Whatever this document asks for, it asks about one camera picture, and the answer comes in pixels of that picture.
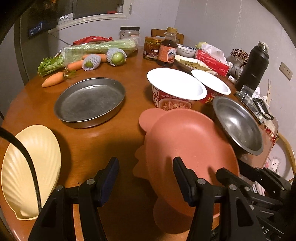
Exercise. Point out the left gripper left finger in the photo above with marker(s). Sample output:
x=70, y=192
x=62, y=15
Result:
x=92, y=194

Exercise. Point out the bagged celery bunch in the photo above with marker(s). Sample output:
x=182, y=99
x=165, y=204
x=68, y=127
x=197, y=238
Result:
x=75, y=53

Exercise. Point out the window with white frame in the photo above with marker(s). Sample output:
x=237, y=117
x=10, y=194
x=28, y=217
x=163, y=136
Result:
x=77, y=14

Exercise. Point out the red snack bag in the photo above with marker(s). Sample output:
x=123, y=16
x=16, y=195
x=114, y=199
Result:
x=92, y=40

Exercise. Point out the carrot in front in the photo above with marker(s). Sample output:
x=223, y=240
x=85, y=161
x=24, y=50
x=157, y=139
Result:
x=58, y=78

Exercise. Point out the blue box on shelf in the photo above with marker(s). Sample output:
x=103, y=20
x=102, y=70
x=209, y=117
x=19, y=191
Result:
x=36, y=29

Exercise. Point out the middle carrot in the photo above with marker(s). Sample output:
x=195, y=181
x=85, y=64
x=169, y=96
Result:
x=75, y=65

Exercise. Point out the pink crab shaped plate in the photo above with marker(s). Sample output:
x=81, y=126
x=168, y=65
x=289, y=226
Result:
x=201, y=145

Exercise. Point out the red tissue box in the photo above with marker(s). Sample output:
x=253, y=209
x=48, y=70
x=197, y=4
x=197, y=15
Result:
x=214, y=58

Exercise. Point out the curved wooden chair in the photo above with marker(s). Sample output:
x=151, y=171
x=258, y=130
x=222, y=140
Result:
x=287, y=162

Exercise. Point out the yellow tape roll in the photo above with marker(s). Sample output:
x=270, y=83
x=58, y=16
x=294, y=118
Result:
x=200, y=45

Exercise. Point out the left netted green fruit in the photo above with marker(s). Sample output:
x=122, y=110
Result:
x=91, y=62

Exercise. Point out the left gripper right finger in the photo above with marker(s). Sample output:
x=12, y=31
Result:
x=198, y=193

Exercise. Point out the red white patterned ornament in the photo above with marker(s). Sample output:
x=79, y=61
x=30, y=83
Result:
x=240, y=55

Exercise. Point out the red sauce jar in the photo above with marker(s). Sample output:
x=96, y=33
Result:
x=151, y=48

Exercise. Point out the stainless steel bowl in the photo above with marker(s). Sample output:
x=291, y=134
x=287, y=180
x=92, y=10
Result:
x=239, y=125

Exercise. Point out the small instant noodle bowl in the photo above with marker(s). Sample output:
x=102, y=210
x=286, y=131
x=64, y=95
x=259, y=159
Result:
x=214, y=86

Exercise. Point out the clear jar black lid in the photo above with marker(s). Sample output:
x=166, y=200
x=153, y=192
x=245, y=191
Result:
x=128, y=31

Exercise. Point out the wall power outlet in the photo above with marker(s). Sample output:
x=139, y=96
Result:
x=285, y=71

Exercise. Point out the small white bottle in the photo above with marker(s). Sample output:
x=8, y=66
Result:
x=232, y=79

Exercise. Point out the black thermos flask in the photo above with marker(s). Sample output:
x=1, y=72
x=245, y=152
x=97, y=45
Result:
x=255, y=67

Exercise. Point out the dark soy sauce bottle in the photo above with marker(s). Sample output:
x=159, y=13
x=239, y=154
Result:
x=168, y=48

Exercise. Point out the grey refrigerator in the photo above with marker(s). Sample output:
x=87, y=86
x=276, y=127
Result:
x=21, y=55

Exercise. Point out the white ceramic bowl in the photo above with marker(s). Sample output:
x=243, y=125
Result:
x=186, y=51

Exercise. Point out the large instant noodle bowl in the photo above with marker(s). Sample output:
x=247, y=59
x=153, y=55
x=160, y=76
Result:
x=172, y=89

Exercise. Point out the right netted green fruit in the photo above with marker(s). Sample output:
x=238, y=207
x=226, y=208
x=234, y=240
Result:
x=116, y=57

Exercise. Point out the netted green fruit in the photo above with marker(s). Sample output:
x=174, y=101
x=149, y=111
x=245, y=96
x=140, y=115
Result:
x=91, y=62
x=116, y=57

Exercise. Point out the yellow shell shaped plate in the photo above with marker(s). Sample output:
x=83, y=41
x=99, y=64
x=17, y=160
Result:
x=16, y=179

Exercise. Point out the round metal pan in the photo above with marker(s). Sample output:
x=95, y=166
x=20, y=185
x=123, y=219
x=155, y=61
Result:
x=90, y=102

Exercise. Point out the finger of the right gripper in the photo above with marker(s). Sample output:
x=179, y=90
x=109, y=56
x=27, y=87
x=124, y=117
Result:
x=275, y=186
x=226, y=178

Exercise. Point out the white plate of vegetables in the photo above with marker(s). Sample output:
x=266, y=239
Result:
x=188, y=64

